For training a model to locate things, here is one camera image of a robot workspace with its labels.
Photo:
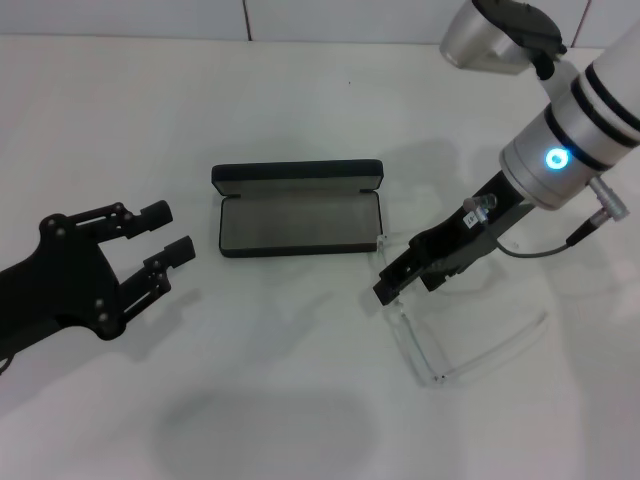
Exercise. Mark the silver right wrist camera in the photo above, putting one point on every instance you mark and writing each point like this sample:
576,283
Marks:
480,35

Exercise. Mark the black glasses case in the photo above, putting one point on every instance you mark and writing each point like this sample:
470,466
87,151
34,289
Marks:
295,225

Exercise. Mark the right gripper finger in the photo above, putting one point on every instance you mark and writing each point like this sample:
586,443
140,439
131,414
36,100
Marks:
397,282
442,275

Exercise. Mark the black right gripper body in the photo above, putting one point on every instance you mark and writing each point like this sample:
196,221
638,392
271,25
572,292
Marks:
465,240

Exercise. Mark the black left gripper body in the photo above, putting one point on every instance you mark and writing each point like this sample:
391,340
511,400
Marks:
65,285

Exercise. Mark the clear white glasses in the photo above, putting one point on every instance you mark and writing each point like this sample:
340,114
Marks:
417,350

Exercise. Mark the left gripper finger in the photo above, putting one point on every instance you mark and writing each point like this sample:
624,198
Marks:
175,252
155,216

